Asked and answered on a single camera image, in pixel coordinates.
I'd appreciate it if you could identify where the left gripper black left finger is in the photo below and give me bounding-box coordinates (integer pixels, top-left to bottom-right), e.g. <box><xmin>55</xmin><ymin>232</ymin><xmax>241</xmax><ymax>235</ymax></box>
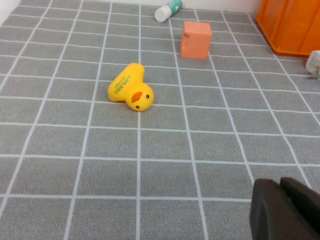
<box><xmin>249</xmin><ymin>178</ymin><xmax>320</xmax><ymax>240</ymax></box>

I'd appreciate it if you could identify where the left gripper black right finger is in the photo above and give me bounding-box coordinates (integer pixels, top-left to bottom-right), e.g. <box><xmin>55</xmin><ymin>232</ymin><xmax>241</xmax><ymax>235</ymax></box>
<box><xmin>279</xmin><ymin>176</ymin><xmax>320</xmax><ymax>239</ymax></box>

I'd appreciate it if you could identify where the orange plastic cutlery holder crate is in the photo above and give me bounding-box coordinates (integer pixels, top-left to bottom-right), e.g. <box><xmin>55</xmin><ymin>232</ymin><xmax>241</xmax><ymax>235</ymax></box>
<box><xmin>254</xmin><ymin>0</ymin><xmax>320</xmax><ymax>59</ymax></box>

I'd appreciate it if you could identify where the white charger plug adapter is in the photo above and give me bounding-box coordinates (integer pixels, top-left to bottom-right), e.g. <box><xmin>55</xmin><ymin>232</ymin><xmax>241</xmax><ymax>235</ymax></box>
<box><xmin>305</xmin><ymin>49</ymin><xmax>320</xmax><ymax>81</ymax></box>

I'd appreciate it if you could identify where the grey white-grid tablecloth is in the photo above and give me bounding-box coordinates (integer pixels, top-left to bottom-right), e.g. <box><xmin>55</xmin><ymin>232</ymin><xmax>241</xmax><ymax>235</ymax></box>
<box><xmin>0</xmin><ymin>0</ymin><xmax>320</xmax><ymax>240</ymax></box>

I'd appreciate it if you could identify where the salmon foam block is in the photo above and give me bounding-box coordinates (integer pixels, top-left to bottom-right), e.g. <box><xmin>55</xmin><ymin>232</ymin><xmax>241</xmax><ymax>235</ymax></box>
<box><xmin>180</xmin><ymin>20</ymin><xmax>213</xmax><ymax>60</ymax></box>

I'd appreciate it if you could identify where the yellow rubber duck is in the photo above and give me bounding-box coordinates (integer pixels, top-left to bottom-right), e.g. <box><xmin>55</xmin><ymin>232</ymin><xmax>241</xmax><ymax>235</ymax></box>
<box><xmin>107</xmin><ymin>62</ymin><xmax>155</xmax><ymax>113</ymax></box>

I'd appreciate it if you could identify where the white green glue stick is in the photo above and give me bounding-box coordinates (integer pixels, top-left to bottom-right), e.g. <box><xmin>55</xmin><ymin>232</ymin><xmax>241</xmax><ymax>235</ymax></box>
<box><xmin>154</xmin><ymin>0</ymin><xmax>184</xmax><ymax>23</ymax></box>

